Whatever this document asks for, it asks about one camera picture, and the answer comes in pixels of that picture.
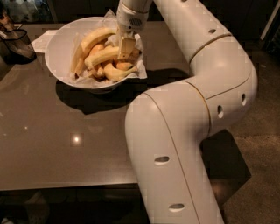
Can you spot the orange round fruit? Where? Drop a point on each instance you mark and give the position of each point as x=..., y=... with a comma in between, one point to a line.
x=123, y=65

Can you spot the clear plastic bags background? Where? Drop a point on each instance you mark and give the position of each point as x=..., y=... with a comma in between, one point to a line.
x=22, y=10

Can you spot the small lower yellow banana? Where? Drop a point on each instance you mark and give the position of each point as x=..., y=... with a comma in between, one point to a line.
x=114, y=74

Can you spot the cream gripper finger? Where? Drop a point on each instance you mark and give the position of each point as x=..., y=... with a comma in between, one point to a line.
x=126, y=46
x=118, y=36

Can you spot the dark glass container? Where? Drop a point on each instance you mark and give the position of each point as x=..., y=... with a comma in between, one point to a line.
x=17, y=47

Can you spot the small banana piece left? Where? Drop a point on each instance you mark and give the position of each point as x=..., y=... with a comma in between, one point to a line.
x=97, y=72

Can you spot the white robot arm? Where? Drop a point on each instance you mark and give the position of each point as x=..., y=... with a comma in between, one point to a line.
x=165, y=125

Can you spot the white paper napkin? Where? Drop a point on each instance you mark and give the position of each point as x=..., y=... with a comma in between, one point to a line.
x=39, y=44

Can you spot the white bowl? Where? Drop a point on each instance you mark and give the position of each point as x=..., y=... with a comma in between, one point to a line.
x=57, y=56

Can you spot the white paper liner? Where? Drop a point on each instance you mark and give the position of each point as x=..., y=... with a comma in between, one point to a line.
x=73, y=33

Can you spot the top long yellow banana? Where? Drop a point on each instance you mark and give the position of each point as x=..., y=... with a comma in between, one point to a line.
x=85, y=46

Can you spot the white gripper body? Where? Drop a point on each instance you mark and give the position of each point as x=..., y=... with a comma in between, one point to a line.
x=130, y=19

